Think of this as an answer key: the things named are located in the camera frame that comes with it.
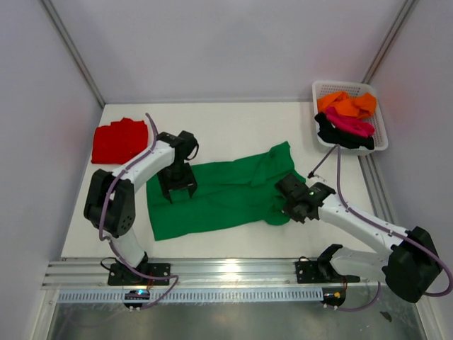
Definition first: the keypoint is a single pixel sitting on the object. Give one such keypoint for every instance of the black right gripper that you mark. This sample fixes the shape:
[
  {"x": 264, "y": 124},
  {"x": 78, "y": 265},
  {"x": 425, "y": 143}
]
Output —
[{"x": 291, "y": 214}]

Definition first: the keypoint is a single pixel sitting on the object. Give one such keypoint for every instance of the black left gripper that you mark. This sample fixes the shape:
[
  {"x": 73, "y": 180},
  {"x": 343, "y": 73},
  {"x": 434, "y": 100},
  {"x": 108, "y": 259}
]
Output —
[{"x": 188, "y": 183}]

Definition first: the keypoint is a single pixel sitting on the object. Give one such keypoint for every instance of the green t shirt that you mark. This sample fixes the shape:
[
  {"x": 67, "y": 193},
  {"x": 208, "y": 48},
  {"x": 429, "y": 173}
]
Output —
[{"x": 229, "y": 194}]

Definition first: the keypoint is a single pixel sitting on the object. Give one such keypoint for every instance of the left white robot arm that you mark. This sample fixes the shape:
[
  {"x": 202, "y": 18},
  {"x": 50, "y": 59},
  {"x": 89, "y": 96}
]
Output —
[{"x": 110, "y": 202}]

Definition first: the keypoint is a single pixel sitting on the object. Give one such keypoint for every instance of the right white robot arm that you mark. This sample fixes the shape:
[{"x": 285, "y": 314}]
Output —
[{"x": 402, "y": 259}]

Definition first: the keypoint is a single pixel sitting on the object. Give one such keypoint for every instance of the black t shirt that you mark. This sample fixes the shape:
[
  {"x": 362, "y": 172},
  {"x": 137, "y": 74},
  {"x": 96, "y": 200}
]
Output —
[{"x": 330, "y": 134}]

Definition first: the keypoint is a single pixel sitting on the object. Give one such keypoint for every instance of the folded red t shirt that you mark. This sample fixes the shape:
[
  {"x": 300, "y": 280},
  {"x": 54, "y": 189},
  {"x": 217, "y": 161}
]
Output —
[{"x": 119, "y": 142}]

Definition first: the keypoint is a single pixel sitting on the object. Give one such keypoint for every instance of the right black controller board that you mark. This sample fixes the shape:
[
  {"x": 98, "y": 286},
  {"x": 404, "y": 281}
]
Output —
[{"x": 333, "y": 297}]

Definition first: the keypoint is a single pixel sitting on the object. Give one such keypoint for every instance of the black controller board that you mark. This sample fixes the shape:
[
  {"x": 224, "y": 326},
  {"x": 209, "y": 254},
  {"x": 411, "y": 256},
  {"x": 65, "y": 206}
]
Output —
[
  {"x": 136, "y": 299},
  {"x": 333, "y": 297}
]

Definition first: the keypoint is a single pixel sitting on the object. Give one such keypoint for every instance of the pink t shirt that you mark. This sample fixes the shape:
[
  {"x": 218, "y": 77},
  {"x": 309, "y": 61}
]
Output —
[{"x": 348, "y": 124}]

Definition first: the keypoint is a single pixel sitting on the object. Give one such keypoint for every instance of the left black controller board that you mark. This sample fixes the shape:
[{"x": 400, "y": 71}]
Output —
[{"x": 136, "y": 299}]

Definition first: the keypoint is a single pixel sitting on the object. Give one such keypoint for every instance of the orange t shirt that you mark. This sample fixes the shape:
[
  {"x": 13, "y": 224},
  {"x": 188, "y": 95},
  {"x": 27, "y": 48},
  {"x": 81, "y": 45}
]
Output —
[{"x": 362, "y": 107}]

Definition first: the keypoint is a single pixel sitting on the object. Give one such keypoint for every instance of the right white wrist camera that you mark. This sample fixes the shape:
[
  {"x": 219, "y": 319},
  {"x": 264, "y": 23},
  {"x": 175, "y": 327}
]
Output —
[{"x": 315, "y": 178}]

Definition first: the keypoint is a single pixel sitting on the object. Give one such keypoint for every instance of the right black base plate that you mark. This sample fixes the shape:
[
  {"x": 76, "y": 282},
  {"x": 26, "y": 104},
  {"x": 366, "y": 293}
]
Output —
[{"x": 315, "y": 271}]

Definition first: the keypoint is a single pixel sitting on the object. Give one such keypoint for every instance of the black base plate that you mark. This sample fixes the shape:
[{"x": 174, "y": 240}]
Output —
[
  {"x": 120, "y": 275},
  {"x": 315, "y": 271}
]

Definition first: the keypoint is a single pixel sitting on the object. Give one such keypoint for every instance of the aluminium front rail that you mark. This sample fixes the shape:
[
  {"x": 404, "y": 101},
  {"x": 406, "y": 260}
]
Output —
[{"x": 86, "y": 273}]

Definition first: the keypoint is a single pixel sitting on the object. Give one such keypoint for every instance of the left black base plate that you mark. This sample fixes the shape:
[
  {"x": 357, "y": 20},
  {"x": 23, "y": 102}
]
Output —
[{"x": 120, "y": 275}]

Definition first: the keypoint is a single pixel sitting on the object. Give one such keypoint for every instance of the white slotted cable duct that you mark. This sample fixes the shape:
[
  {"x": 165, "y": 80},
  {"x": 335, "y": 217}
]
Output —
[{"x": 192, "y": 295}]

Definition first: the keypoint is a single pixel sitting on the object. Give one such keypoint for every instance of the left corner frame post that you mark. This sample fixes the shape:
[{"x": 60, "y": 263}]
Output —
[{"x": 70, "y": 46}]

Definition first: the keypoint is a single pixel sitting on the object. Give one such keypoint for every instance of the corner frame post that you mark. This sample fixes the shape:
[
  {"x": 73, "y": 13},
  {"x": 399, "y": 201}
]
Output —
[
  {"x": 402, "y": 17},
  {"x": 70, "y": 46}
]

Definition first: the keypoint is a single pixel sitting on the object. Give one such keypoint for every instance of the right corner frame post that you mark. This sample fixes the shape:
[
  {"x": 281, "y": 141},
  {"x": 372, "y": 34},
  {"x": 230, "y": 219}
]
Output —
[{"x": 402, "y": 17}]

